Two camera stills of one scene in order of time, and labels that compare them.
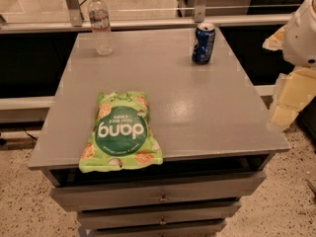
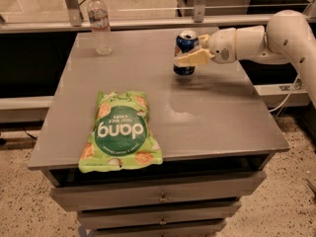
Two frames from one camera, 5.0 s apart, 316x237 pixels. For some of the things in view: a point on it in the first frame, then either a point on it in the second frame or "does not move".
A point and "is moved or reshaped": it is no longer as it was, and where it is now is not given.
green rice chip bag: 122,135 does not move
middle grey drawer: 157,215 does not move
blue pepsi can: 204,41 is moved or reshaped
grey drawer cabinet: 216,135 does not move
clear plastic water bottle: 100,22 does not move
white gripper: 302,39 -> 222,45
